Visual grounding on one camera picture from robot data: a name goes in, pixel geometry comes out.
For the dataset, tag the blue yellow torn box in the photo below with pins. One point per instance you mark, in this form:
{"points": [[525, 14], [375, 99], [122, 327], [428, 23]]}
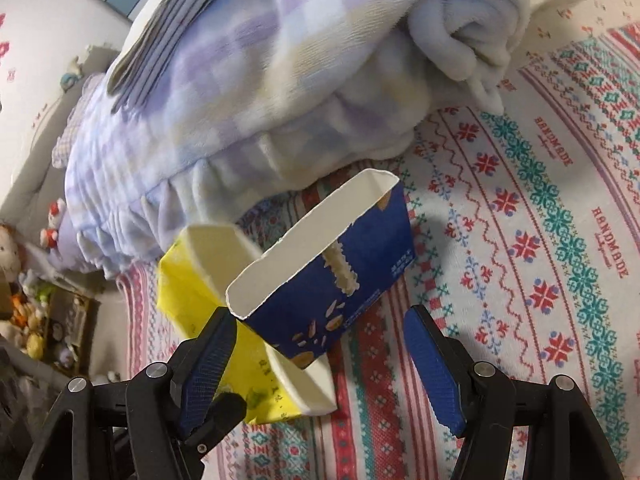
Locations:
{"points": [[293, 301]]}

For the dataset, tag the folded grey sheet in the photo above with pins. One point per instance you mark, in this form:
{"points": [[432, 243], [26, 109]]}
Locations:
{"points": [[148, 49]]}

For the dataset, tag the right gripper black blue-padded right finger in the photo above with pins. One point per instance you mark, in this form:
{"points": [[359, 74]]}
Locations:
{"points": [[482, 406]]}

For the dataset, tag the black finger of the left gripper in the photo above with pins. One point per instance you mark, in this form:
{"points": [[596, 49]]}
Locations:
{"points": [[224, 414]]}

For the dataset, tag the lavender pillow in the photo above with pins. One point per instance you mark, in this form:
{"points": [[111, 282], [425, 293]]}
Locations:
{"points": [[67, 256]]}

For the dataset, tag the wooden shelf with toys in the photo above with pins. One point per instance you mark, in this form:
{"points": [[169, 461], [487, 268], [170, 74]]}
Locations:
{"points": [[44, 313]]}

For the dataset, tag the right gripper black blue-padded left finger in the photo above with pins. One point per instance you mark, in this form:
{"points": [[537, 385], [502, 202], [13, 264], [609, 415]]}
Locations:
{"points": [[136, 429]]}

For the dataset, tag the patterned red teal bedspread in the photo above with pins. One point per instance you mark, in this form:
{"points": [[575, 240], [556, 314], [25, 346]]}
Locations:
{"points": [[526, 227]]}

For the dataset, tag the grey headboard cushion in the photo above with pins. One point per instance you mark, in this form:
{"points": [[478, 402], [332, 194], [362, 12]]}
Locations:
{"points": [[38, 182]]}

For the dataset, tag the folded blue plaid blanket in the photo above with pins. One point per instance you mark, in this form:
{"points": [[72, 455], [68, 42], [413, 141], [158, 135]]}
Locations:
{"points": [[263, 97]]}

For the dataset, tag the red white plush toy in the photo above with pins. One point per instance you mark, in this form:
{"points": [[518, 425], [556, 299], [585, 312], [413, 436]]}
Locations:
{"points": [[49, 234]]}

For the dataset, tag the checkered small pillow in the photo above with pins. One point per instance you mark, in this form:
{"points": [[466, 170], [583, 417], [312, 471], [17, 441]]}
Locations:
{"points": [[61, 152]]}

